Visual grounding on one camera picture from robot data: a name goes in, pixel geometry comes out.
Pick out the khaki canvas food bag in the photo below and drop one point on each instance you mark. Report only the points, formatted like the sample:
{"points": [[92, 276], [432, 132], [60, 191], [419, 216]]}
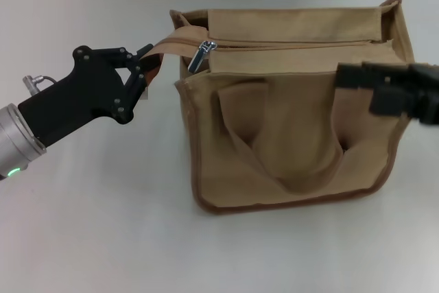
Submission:
{"points": [[295, 128]]}

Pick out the small white bag tag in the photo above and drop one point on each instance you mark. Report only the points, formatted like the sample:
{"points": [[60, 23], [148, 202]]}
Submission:
{"points": [[145, 94]]}

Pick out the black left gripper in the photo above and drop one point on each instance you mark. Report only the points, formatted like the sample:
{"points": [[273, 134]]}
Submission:
{"points": [[79, 97]]}

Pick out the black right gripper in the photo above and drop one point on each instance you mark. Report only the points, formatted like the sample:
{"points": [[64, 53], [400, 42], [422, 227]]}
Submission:
{"points": [[427, 94]]}

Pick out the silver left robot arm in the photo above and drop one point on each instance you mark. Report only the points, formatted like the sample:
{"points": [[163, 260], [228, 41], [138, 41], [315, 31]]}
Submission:
{"points": [[17, 142]]}

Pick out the silver metal zipper pull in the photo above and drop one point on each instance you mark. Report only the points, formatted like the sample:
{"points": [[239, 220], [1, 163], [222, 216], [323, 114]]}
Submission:
{"points": [[199, 58]]}

